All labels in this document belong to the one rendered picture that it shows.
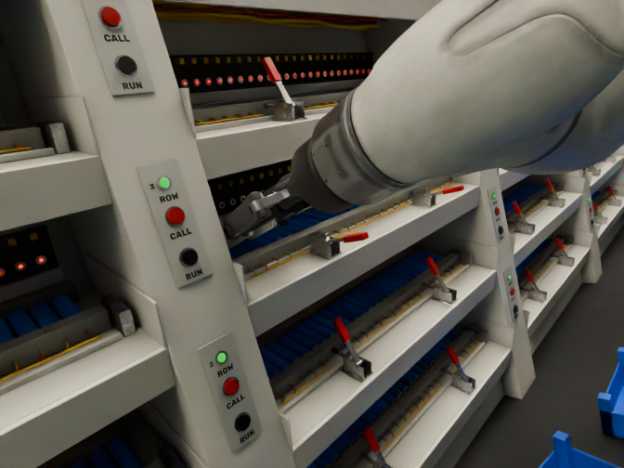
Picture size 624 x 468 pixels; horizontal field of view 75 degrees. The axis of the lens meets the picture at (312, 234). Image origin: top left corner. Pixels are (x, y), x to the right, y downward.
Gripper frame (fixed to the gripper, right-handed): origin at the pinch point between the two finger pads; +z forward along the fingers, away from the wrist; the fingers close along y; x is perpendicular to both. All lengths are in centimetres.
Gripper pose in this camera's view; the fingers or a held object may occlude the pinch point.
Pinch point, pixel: (245, 227)
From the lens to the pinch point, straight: 53.1
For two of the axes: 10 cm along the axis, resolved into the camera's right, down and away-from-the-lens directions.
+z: -5.8, 2.8, 7.7
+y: -7.1, 3.0, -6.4
